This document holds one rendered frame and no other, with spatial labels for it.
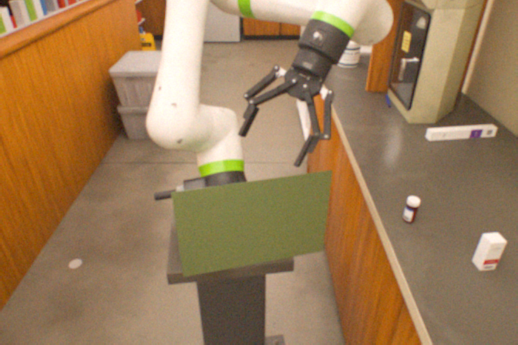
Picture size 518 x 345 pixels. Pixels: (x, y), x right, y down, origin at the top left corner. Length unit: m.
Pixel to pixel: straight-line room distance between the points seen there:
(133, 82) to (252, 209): 2.60
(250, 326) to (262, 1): 0.95
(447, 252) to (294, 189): 0.46
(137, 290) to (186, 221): 1.41
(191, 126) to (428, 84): 1.09
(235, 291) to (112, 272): 1.32
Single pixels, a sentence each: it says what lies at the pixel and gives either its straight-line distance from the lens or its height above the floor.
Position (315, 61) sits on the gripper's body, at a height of 1.45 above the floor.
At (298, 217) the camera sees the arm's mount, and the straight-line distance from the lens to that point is 0.92.
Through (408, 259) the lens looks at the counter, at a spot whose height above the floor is 0.94.
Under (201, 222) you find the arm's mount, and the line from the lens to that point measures 0.87.
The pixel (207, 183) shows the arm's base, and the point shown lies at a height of 1.09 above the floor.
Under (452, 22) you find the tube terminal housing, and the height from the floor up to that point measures 1.36.
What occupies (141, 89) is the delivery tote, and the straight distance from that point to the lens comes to 3.37.
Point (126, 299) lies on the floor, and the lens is 2.22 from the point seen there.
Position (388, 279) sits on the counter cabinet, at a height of 0.78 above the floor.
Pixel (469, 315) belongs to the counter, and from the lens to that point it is 1.01.
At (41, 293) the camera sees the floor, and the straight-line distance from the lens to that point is 2.43.
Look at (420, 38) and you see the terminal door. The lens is 1.67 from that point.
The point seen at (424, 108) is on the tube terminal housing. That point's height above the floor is 1.01.
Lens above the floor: 1.67
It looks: 31 degrees down
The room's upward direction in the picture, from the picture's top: straight up
